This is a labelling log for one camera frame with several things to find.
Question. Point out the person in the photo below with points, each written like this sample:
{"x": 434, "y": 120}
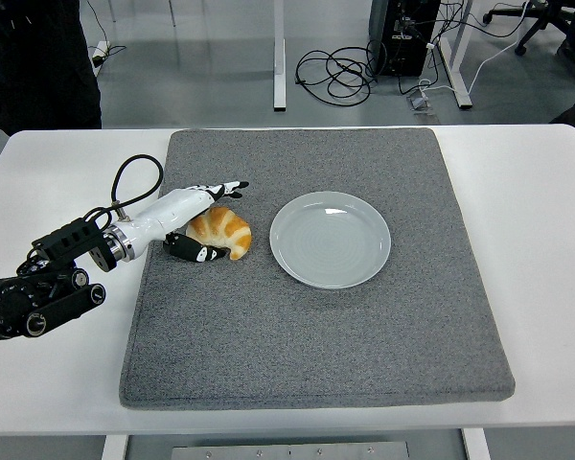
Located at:
{"x": 33, "y": 72}

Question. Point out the golden croissant bread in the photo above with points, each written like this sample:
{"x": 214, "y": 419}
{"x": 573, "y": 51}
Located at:
{"x": 225, "y": 230}

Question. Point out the black office chair base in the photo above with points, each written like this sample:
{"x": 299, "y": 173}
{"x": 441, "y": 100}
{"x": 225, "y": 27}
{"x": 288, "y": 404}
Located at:
{"x": 536, "y": 26}

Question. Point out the black computer tower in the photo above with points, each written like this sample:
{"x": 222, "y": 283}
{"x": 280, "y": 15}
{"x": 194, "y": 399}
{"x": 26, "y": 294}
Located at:
{"x": 402, "y": 48}

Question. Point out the white table leg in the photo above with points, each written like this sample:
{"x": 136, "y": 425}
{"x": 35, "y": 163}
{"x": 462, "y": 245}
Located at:
{"x": 114, "y": 448}
{"x": 476, "y": 445}

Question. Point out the light grey round plate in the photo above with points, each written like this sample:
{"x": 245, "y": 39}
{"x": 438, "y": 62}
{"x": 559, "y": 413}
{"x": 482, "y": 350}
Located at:
{"x": 330, "y": 249}

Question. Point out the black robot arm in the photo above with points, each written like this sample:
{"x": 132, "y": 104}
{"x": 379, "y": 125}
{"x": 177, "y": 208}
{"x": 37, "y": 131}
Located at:
{"x": 9, "y": 306}

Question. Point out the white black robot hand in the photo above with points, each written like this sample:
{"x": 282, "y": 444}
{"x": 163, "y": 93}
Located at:
{"x": 167, "y": 211}

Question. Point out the grey fabric mat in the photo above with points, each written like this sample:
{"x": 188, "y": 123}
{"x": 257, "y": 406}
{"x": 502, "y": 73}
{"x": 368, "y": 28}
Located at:
{"x": 316, "y": 335}

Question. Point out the grey metal plate with screws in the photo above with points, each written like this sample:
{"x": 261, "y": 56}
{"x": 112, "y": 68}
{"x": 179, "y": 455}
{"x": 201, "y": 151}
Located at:
{"x": 287, "y": 451}

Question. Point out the grey floor socket box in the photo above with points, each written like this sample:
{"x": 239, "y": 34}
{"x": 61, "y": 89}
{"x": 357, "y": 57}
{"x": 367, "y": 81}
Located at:
{"x": 419, "y": 103}

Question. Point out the white power strip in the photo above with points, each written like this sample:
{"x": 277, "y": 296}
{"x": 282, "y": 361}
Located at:
{"x": 101, "y": 52}

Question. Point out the white desk leg with foot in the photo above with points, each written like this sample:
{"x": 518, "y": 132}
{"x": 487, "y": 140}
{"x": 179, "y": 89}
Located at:
{"x": 279, "y": 72}
{"x": 460, "y": 91}

